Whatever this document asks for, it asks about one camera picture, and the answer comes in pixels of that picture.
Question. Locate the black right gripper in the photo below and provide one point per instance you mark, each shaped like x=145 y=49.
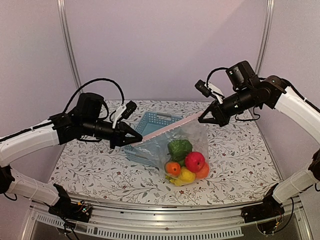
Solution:
x=221 y=117

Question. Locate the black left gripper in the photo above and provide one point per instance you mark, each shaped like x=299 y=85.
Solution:
x=118 y=137

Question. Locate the green toy pepper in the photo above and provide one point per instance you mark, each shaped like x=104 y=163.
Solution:
x=178 y=149

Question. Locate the clear zip top bag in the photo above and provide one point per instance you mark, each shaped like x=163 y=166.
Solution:
x=153 y=147

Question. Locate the red toy apple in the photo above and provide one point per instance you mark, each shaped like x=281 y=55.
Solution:
x=194 y=161

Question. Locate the green orange toy mango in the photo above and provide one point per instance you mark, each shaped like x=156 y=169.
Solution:
x=173 y=168

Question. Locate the orange toy orange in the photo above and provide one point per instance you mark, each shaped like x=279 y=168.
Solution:
x=203 y=173

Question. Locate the yellow toy banana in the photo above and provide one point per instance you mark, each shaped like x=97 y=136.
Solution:
x=177 y=182

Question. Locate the yellow toy lemon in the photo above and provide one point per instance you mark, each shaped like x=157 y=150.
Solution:
x=186 y=176

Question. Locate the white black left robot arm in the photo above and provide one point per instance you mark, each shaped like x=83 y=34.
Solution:
x=80 y=120

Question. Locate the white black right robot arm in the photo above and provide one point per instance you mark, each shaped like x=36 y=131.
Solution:
x=275 y=125

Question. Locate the floral patterned table mat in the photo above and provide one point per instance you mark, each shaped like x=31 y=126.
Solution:
x=86 y=168

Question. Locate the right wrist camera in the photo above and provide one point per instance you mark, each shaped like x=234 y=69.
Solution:
x=210 y=90

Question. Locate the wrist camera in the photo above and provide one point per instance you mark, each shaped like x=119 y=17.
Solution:
x=123 y=112
x=210 y=90

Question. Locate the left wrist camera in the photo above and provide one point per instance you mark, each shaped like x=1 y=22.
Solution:
x=123 y=112

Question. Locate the right aluminium corner post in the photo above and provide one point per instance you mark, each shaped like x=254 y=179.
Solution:
x=267 y=26

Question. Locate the aluminium corner post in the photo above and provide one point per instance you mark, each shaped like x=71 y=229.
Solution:
x=61 y=6
x=267 y=26

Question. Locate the aluminium front rail frame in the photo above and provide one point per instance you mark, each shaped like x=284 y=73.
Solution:
x=117 y=220

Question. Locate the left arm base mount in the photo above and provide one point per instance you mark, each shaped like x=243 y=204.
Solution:
x=65 y=209

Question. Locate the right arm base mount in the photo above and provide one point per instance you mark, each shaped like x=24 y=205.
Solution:
x=269 y=208

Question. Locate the left aluminium corner post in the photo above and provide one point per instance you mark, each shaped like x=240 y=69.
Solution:
x=61 y=6

